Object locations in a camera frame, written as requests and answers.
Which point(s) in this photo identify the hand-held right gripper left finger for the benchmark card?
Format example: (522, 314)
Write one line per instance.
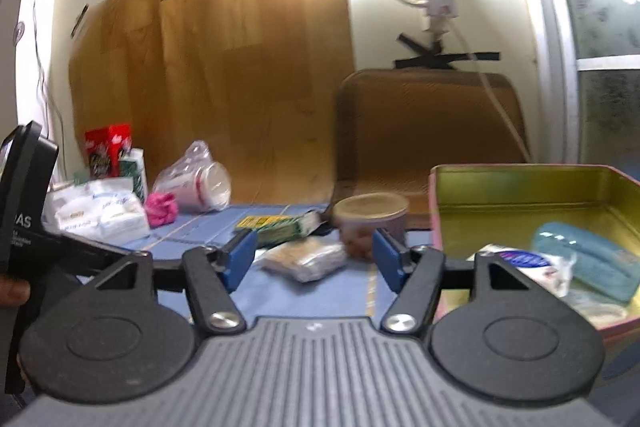
(242, 257)

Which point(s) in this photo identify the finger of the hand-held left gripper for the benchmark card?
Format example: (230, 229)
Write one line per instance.
(85, 247)

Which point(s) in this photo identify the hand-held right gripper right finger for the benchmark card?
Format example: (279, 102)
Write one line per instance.
(387, 259)

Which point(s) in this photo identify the green packet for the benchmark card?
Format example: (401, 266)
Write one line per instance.
(280, 227)

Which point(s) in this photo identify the clear bag of crackers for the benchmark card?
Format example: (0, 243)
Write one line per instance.
(300, 257)

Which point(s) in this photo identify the pink tin box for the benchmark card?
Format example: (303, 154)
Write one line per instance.
(500, 207)

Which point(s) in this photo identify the white packet with blue label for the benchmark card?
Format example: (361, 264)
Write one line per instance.
(525, 259)

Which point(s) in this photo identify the person's left hand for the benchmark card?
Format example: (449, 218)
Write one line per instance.
(12, 293)

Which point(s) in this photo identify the white tissue pack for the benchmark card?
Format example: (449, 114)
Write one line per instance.
(100, 212)

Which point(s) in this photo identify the round can of nuts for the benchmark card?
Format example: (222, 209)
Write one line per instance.
(367, 217)

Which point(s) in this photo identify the blue tablecloth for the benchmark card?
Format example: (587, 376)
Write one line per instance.
(325, 297)

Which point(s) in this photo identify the plastic wrapped cup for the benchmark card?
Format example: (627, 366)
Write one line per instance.
(200, 187)

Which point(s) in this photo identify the pink scrunchie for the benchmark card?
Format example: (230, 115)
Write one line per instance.
(161, 207)

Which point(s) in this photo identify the green and white carton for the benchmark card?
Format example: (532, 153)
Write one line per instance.
(134, 174)

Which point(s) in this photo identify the red food box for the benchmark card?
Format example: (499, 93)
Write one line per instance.
(102, 152)

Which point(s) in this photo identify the brown chair back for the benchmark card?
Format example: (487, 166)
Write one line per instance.
(425, 127)

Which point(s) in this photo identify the brown cardboard sheet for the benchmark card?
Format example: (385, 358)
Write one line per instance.
(225, 82)

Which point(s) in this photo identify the black tape cross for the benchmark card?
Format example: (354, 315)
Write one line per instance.
(435, 59)

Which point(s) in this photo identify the frosted glass window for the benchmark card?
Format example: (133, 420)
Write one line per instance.
(600, 7)

